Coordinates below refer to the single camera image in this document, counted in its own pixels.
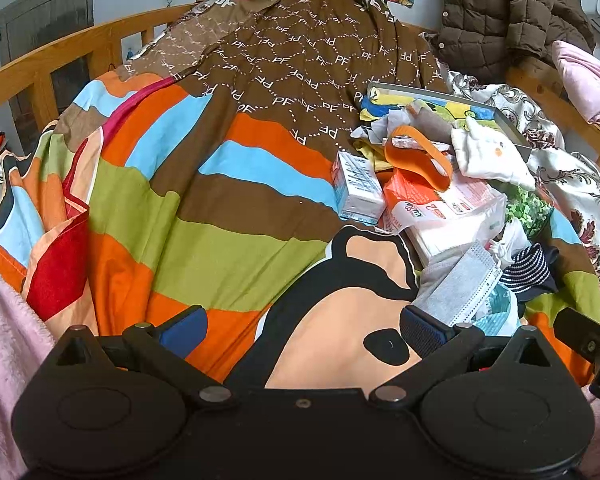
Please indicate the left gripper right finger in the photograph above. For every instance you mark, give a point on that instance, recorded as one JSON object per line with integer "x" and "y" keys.
{"x": 444, "y": 353}

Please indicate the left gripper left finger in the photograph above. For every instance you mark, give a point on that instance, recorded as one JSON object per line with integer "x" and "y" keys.
{"x": 160, "y": 352}

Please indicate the grey face mask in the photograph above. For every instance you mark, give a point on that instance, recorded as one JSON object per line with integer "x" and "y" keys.
{"x": 456, "y": 283}

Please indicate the navy striped sock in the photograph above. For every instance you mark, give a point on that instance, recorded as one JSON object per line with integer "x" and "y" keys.
{"x": 529, "y": 275}

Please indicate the white milk carton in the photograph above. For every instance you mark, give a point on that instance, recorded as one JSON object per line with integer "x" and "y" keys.
{"x": 359, "y": 196}

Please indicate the orange silicone glove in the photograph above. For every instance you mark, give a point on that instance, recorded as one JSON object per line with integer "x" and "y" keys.
{"x": 424, "y": 159}

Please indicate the orange white tissue pack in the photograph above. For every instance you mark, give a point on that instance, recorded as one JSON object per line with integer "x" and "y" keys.
{"x": 468, "y": 211}

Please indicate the white floral bedsheet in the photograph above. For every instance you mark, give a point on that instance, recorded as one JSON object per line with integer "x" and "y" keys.
{"x": 572, "y": 178}

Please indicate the green patterned cloth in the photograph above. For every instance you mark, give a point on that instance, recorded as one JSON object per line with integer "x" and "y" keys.
{"x": 527, "y": 207}

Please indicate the pink fleece blanket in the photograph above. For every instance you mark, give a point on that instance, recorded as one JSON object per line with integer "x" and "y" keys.
{"x": 24, "y": 343}

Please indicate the colourful striped duvet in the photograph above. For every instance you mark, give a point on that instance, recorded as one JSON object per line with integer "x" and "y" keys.
{"x": 176, "y": 203}

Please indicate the yellow cloth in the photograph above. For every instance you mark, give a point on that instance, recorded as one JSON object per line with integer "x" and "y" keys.
{"x": 372, "y": 152}

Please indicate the grey beige cloth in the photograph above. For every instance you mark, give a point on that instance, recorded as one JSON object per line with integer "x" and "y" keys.
{"x": 417, "y": 114}

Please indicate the pink folded blanket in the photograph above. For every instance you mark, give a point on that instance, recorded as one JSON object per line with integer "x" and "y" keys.
{"x": 580, "y": 75}

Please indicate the brown PF patterned blanket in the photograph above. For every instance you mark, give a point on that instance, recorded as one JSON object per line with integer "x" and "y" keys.
{"x": 303, "y": 64}

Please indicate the brown quilted jacket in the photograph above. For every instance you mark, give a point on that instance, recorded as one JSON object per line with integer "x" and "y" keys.
{"x": 483, "y": 38}

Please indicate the wooden bed frame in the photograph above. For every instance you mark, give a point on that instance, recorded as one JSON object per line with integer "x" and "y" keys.
{"x": 100, "y": 47}

